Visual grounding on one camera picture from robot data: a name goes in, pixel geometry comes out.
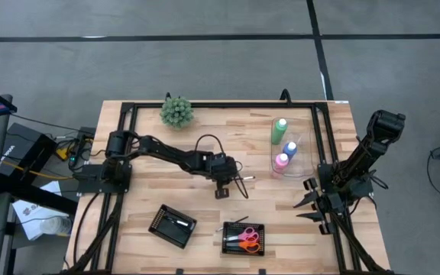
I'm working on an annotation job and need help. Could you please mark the black aluminium table frame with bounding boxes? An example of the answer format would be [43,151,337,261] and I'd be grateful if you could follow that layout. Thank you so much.
[63,99,393,275]

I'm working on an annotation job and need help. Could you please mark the pink paint bottle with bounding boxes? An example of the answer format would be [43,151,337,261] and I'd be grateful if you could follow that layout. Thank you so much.
[273,153,290,175]

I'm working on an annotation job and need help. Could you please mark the blue paint bottle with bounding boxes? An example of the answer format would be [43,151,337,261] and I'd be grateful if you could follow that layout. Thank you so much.
[283,141,299,160]

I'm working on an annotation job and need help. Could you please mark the green potted plant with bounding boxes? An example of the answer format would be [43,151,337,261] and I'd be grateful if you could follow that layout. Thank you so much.
[160,96,196,130]

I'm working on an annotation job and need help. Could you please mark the pink scissors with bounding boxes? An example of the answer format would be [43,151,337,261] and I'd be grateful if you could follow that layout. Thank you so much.
[225,227,260,244]

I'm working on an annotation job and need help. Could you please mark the black equipment box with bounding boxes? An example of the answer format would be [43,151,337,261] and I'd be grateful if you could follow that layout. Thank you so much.
[8,121,59,165]

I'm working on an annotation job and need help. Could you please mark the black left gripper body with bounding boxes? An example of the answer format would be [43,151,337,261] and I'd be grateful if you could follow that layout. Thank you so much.
[204,151,244,200]

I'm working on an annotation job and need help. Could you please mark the orange scissors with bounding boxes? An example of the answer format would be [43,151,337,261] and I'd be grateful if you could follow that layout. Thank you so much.
[225,240,262,255]

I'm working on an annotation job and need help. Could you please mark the white paper sheets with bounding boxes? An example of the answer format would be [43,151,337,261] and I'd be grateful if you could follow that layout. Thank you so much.
[12,181,72,241]

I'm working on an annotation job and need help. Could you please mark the clear plastic cup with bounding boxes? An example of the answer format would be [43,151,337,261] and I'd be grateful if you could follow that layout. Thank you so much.
[39,215,73,236]

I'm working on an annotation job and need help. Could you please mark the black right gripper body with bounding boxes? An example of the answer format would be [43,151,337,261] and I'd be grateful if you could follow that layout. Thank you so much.
[302,177,345,235]

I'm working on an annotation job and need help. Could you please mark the thick black paint brush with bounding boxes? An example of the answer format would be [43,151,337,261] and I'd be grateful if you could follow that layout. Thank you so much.
[165,215,190,228]

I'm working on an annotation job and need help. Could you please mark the clear plastic tray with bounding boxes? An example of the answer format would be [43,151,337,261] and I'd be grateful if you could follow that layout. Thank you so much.
[270,116,317,180]

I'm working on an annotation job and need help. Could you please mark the green paint bottle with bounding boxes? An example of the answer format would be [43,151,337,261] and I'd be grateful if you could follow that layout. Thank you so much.
[271,118,289,146]

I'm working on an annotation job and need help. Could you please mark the black power strip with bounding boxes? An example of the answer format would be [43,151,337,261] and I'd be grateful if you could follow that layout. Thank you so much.
[69,126,97,169]

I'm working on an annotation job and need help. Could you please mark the black slotted plastic basket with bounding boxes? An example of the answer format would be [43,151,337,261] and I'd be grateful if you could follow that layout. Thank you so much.
[222,221,266,257]
[148,204,198,251]

